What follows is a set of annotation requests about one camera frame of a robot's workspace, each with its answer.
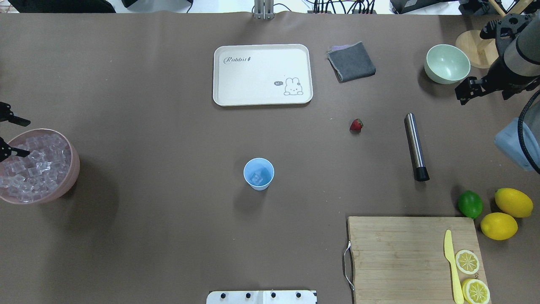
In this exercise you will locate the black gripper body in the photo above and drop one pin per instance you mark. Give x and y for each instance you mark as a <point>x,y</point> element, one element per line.
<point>502,75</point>

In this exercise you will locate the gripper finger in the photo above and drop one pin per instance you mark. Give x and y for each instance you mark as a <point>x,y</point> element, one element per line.
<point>6,151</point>
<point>7,115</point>
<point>468,89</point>

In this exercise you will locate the red strawberry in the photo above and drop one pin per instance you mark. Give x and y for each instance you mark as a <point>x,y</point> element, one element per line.
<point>356,126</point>

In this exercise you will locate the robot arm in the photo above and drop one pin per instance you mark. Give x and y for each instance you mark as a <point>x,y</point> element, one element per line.
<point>517,42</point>

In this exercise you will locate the pink bowl of ice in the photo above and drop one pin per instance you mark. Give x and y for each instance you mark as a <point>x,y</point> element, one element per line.
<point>49,171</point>

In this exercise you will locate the light blue plastic cup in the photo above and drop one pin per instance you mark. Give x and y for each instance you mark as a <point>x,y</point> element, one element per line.
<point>254,165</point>

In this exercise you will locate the ice cube in cup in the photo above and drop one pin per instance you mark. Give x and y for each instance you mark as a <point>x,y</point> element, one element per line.
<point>260,177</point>

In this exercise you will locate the wooden glass rack stand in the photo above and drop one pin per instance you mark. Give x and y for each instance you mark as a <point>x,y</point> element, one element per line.
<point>482,53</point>

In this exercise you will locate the mint green bowl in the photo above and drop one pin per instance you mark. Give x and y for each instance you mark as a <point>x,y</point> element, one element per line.
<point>446,64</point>

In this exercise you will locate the steel muddler black tip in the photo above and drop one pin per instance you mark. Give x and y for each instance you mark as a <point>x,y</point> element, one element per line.
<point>420,172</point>

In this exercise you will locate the green lime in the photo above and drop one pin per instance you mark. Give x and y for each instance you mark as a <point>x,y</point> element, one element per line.
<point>470,204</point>

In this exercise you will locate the yellow lemon outer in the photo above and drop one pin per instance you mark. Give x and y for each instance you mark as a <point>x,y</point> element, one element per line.
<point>513,202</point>

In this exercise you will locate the grey folded cloth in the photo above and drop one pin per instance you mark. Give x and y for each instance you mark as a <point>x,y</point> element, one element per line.
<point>351,62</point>

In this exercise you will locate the yellow lemon near board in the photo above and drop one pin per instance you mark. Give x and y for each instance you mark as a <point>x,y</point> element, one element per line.
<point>499,226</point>

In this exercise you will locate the lemon half upper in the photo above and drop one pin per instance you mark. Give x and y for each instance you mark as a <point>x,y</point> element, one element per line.
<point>467,262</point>

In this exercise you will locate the lemon half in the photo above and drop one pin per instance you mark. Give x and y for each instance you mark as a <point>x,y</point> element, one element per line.
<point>467,262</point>
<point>476,291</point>

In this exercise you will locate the wooden cutting board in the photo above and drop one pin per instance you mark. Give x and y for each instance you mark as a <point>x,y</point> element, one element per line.
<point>400,259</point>

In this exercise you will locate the lemon half lower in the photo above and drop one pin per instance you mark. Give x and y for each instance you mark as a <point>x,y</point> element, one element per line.
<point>476,291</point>

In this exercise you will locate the yellow plastic knife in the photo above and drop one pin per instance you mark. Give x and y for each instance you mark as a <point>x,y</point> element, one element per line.
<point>449,255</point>

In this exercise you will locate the cream rabbit tray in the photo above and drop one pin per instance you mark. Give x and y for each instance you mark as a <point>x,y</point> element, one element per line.
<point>266,74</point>

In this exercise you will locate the aluminium frame post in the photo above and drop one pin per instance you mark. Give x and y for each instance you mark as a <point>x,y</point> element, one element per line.
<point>263,10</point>

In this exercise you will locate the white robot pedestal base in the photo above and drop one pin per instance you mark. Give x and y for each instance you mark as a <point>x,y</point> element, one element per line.
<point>263,297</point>

